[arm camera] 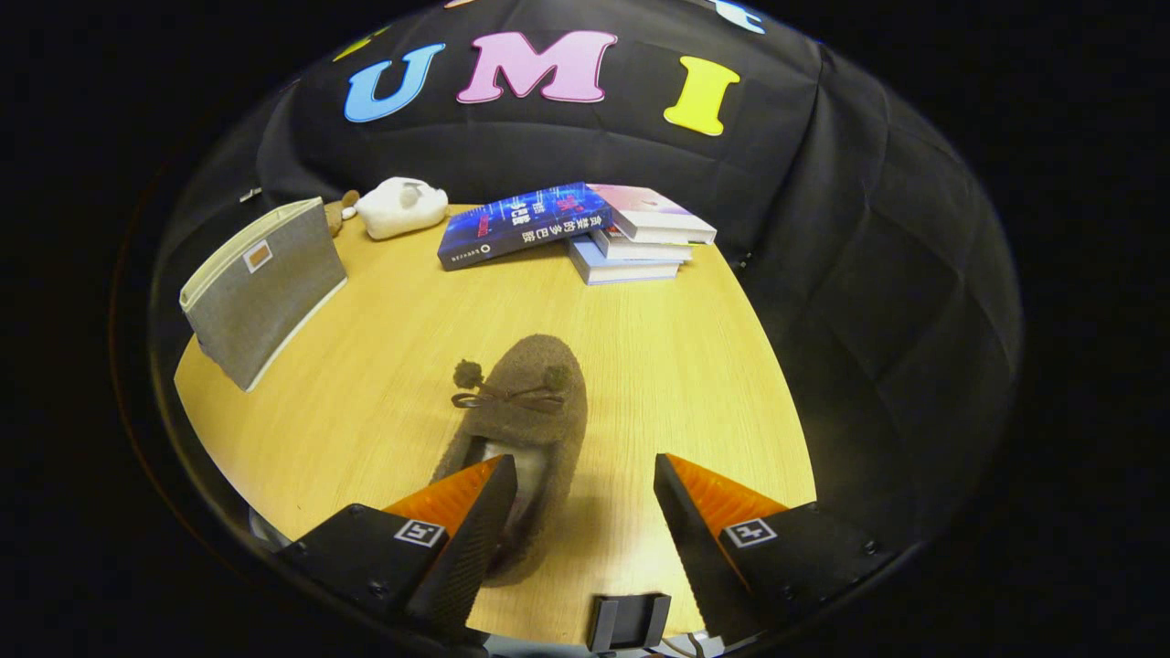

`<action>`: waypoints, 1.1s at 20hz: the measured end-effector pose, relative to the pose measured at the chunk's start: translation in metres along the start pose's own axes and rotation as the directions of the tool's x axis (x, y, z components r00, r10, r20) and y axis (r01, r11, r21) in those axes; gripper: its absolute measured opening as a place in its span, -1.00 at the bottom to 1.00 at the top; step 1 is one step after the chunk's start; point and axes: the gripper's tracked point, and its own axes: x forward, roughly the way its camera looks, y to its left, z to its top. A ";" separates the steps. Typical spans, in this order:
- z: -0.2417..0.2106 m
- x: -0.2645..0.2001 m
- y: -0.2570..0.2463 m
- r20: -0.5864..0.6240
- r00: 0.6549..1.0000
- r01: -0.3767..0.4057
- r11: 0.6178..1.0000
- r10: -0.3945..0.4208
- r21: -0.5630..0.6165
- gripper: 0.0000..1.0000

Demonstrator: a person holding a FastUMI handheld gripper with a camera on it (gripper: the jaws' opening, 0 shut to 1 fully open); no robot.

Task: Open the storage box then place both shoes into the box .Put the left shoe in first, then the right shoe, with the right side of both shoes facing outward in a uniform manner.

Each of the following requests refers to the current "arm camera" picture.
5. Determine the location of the brown plush toy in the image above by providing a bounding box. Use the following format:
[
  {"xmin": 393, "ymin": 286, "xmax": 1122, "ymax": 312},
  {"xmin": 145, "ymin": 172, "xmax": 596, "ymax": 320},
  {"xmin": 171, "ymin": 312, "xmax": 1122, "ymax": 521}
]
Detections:
[{"xmin": 324, "ymin": 189, "xmax": 361, "ymax": 239}]

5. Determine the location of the pink cover book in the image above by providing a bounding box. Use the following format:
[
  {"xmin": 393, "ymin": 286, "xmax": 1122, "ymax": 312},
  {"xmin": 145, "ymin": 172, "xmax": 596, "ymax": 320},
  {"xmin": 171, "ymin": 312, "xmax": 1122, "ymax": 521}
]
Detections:
[{"xmin": 585, "ymin": 183, "xmax": 718, "ymax": 246}]

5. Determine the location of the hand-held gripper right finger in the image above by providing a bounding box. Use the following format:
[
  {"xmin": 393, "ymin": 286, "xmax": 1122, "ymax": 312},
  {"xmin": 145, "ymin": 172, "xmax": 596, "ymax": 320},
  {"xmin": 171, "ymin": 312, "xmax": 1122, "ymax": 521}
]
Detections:
[{"xmin": 654, "ymin": 452, "xmax": 906, "ymax": 646}]

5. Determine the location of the white book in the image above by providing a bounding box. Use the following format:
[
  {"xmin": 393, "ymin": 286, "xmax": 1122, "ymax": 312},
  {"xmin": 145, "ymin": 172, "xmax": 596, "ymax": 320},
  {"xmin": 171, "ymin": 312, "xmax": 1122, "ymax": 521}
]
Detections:
[{"xmin": 590, "ymin": 228, "xmax": 694, "ymax": 263}]

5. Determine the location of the dark blue book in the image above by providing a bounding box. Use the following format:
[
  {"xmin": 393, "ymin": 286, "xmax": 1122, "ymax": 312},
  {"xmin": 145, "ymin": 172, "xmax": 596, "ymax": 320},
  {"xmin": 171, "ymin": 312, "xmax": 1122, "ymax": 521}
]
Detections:
[{"xmin": 437, "ymin": 182, "xmax": 613, "ymax": 272}]

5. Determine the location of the light blue book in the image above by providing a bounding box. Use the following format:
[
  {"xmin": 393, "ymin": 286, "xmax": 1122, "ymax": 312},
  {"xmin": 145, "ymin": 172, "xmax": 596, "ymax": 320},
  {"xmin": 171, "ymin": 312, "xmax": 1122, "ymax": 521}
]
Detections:
[{"xmin": 567, "ymin": 236, "xmax": 682, "ymax": 286}]

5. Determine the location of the black backdrop cloth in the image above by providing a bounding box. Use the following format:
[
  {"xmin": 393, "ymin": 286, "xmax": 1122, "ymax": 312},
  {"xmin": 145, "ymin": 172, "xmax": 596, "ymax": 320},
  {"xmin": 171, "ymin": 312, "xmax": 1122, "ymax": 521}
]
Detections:
[{"xmin": 151, "ymin": 0, "xmax": 1023, "ymax": 549}]

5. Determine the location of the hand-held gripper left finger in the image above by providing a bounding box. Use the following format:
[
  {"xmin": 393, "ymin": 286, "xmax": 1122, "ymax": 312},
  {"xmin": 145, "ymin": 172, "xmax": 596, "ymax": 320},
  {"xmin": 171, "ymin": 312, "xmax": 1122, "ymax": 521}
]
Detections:
[{"xmin": 277, "ymin": 454, "xmax": 518, "ymax": 646}]

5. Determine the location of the brown fuzzy shoe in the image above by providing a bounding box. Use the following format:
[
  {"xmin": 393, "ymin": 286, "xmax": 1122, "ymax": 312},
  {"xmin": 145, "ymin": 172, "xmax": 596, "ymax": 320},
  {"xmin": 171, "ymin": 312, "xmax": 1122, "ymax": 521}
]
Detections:
[{"xmin": 430, "ymin": 334, "xmax": 588, "ymax": 586}]

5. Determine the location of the white plush toy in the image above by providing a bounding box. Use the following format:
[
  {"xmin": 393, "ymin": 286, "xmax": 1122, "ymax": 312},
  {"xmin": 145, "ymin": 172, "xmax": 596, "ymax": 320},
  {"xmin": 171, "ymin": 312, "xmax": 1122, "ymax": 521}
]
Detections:
[{"xmin": 355, "ymin": 176, "xmax": 450, "ymax": 241}]

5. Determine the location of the grey fabric storage box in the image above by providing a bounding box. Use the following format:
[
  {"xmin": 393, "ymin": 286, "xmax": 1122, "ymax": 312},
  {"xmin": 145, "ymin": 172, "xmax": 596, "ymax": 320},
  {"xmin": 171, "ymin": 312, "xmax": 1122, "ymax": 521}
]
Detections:
[{"xmin": 179, "ymin": 196, "xmax": 348, "ymax": 392}]

